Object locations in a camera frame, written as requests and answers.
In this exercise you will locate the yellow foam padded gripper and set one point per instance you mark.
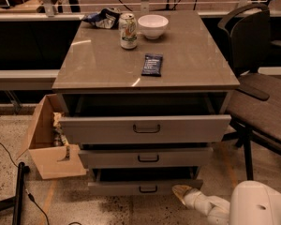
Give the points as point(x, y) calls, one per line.
point(193, 198)

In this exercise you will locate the grey bottom drawer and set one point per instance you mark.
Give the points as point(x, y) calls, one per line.
point(141, 181)

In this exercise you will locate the grey drawer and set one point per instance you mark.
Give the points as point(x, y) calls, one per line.
point(141, 181)
point(160, 157)
point(144, 118)

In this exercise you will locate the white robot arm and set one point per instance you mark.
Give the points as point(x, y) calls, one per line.
point(251, 203)

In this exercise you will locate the grey top drawer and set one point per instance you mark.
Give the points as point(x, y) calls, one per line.
point(144, 118)

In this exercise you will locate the grey drawer cabinet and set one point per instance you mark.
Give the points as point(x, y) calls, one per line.
point(96, 64)

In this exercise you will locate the grey middle drawer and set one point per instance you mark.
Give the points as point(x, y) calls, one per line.
point(160, 157)

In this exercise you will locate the dark blue snack bar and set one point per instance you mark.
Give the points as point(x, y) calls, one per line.
point(152, 65)

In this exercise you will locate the open cardboard box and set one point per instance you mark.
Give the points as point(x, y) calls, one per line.
point(51, 161)

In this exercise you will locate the black stand leg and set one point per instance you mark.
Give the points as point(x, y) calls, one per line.
point(15, 202)

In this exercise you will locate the white bowl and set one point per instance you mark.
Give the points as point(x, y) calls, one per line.
point(153, 26)

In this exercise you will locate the green soda can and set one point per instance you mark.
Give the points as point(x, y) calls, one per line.
point(128, 31)

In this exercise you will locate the crumpled blue chip bag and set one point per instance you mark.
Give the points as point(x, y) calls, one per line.
point(107, 18)

